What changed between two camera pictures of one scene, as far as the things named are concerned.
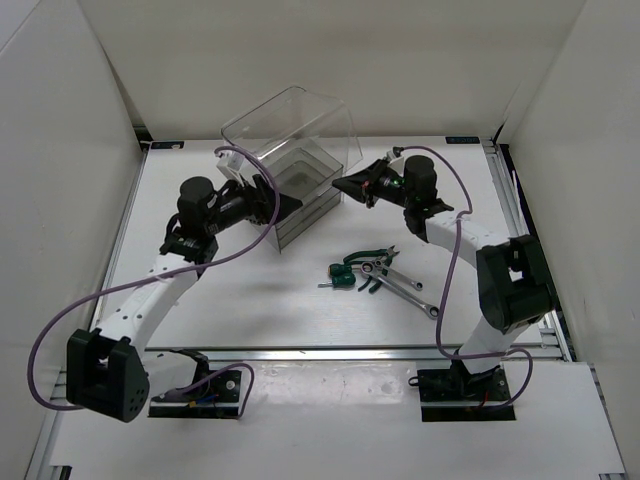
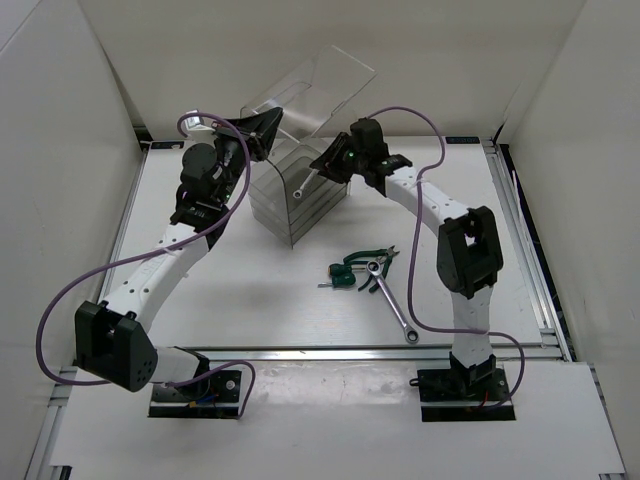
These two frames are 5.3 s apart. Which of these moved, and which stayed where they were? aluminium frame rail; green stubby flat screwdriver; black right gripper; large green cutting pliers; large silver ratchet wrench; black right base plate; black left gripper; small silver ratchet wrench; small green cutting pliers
Moved: small silver ratchet wrench; small green cutting pliers; black right gripper; black left gripper; large silver ratchet wrench
Stayed: aluminium frame rail; green stubby flat screwdriver; large green cutting pliers; black right base plate
